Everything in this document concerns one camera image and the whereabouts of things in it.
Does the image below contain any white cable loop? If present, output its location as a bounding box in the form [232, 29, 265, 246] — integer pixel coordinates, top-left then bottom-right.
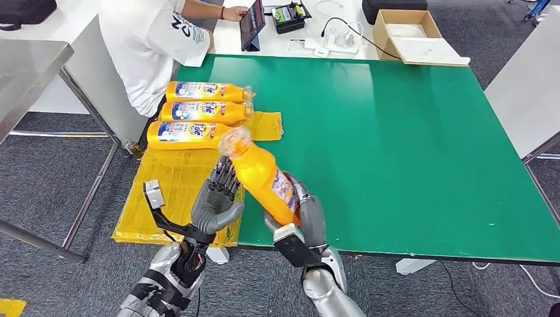
[312, 0, 344, 17]

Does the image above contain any black label printer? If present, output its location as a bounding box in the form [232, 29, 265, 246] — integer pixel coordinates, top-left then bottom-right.
[271, 1, 312, 34]

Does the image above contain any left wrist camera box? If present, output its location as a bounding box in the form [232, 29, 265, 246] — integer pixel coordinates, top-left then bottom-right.
[143, 179, 166, 211]

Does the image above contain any blue metal frame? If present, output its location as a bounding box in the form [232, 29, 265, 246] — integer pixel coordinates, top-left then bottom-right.
[507, 0, 552, 22]

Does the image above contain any white desk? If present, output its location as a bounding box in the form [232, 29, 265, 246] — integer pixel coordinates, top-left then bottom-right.
[0, 0, 150, 145]

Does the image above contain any white foam insert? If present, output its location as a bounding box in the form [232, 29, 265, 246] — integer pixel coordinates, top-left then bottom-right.
[384, 23, 429, 40]

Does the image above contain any black case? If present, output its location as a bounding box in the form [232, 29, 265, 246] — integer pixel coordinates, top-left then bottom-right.
[362, 0, 429, 25]

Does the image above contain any yellow floor tape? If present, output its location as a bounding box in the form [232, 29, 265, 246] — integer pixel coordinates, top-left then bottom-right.
[0, 299, 27, 317]

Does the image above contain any white table foot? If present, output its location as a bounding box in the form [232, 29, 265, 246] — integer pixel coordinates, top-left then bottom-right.
[395, 257, 438, 277]
[206, 246, 230, 265]

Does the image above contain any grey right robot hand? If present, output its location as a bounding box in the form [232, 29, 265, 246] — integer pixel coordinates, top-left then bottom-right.
[263, 171, 328, 250]

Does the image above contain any person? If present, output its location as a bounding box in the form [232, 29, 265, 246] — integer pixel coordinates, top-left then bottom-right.
[96, 0, 250, 118]

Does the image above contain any steel table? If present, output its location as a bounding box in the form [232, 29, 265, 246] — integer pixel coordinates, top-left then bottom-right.
[0, 38, 121, 265]

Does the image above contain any white side table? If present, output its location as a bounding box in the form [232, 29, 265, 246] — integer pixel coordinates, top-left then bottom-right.
[483, 6, 560, 166]

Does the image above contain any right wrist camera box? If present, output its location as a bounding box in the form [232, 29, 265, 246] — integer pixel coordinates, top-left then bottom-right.
[273, 223, 322, 269]

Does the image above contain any cardboard box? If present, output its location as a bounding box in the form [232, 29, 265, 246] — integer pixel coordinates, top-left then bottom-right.
[372, 9, 472, 67]

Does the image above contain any orange detergent bottle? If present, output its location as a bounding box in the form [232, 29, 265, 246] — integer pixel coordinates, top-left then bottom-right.
[146, 121, 235, 151]
[160, 100, 255, 123]
[165, 81, 256, 104]
[217, 127, 302, 227]

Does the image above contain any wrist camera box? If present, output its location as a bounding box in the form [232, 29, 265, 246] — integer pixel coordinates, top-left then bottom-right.
[143, 179, 166, 211]
[273, 223, 322, 269]

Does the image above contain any black bag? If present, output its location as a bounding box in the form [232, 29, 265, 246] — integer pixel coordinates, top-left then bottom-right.
[0, 0, 57, 30]

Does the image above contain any yellow taped sheet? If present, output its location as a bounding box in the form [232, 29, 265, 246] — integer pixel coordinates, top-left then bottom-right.
[111, 111, 284, 248]

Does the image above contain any person's left hand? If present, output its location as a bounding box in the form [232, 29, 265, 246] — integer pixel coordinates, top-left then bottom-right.
[223, 5, 250, 22]

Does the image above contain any white power strip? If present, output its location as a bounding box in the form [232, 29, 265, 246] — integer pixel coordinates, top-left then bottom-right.
[304, 34, 361, 56]

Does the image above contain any black tablet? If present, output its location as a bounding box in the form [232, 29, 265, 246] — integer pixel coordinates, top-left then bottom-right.
[239, 0, 266, 52]

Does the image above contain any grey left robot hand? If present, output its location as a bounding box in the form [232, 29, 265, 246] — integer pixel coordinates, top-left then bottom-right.
[190, 155, 246, 236]

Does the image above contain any black floor cable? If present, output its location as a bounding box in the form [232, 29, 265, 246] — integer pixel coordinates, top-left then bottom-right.
[439, 260, 495, 317]

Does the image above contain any white floor cable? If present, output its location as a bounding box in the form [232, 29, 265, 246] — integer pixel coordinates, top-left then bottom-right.
[470, 260, 560, 300]

